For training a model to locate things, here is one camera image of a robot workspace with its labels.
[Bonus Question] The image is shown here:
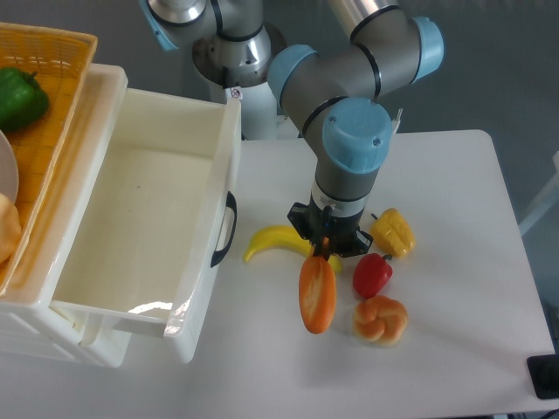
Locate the red bell pepper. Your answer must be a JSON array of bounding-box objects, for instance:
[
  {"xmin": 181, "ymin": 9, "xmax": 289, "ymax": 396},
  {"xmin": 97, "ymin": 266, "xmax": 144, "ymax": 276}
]
[{"xmin": 353, "ymin": 253, "xmax": 393, "ymax": 299}]

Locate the white plate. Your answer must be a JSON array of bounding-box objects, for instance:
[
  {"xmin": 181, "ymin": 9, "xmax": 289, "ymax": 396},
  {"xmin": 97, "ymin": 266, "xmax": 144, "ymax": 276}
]
[{"xmin": 0, "ymin": 133, "xmax": 19, "ymax": 203}]

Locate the yellow banana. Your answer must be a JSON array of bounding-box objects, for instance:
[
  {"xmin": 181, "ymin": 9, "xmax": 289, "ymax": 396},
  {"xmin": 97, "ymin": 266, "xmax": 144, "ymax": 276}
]
[{"xmin": 243, "ymin": 225, "xmax": 342, "ymax": 273}]

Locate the white chair part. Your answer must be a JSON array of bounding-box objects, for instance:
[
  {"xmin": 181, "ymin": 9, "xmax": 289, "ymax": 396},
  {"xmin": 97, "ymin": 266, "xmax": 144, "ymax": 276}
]
[{"xmin": 518, "ymin": 152, "xmax": 558, "ymax": 236}]

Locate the black device at edge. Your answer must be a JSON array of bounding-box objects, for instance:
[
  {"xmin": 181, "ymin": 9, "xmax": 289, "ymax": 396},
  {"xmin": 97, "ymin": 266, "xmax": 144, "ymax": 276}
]
[{"xmin": 527, "ymin": 354, "xmax": 558, "ymax": 400}]

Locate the round knotted bread roll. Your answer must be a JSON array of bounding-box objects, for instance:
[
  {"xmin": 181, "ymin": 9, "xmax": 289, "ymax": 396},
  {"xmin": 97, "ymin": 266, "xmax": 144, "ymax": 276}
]
[{"xmin": 352, "ymin": 295, "xmax": 409, "ymax": 347}]

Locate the long orange bread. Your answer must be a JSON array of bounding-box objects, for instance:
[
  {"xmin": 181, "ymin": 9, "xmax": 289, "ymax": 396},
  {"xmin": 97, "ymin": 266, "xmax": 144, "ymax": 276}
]
[{"xmin": 299, "ymin": 256, "xmax": 337, "ymax": 334}]

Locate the upper white drawer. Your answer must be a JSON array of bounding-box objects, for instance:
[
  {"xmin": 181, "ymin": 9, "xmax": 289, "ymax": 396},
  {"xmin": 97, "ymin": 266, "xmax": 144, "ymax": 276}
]
[{"xmin": 52, "ymin": 89, "xmax": 241, "ymax": 363}]

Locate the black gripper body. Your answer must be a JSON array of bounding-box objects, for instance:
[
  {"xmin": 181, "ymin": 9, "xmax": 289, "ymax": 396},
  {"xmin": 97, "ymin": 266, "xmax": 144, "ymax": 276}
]
[{"xmin": 287, "ymin": 201, "xmax": 373, "ymax": 258}]

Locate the orange woven basket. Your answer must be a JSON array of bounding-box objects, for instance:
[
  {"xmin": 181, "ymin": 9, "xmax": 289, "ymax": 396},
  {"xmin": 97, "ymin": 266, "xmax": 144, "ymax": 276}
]
[{"xmin": 1, "ymin": 23, "xmax": 97, "ymax": 294}]

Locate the yellow bell pepper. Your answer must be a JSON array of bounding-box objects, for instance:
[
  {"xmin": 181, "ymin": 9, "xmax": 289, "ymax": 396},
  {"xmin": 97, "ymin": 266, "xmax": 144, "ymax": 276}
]
[{"xmin": 369, "ymin": 208, "xmax": 416, "ymax": 258}]

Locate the green bell pepper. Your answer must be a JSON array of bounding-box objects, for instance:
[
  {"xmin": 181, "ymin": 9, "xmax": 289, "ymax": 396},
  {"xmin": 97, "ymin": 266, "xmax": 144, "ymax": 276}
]
[{"xmin": 1, "ymin": 67, "xmax": 50, "ymax": 133}]

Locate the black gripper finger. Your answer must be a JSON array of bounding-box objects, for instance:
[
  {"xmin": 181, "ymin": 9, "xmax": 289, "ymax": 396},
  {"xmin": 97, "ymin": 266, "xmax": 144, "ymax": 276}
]
[{"xmin": 312, "ymin": 237, "xmax": 331, "ymax": 261}]

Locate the black drawer handle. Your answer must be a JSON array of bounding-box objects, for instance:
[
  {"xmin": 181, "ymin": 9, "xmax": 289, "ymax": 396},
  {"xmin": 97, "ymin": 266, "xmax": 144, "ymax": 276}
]
[{"xmin": 210, "ymin": 191, "xmax": 238, "ymax": 267}]

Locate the white drawer cabinet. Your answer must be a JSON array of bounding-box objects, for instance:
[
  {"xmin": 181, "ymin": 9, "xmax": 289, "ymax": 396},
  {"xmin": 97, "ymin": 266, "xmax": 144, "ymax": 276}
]
[{"xmin": 1, "ymin": 64, "xmax": 130, "ymax": 367}]

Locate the pale bread in basket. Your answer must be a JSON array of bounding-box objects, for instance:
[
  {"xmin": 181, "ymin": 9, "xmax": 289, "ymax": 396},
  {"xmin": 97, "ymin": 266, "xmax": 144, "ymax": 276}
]
[{"xmin": 0, "ymin": 194, "xmax": 22, "ymax": 263}]

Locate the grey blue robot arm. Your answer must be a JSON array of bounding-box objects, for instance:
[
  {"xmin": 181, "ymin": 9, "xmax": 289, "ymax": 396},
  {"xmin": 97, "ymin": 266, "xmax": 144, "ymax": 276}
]
[{"xmin": 140, "ymin": 1, "xmax": 445, "ymax": 258}]

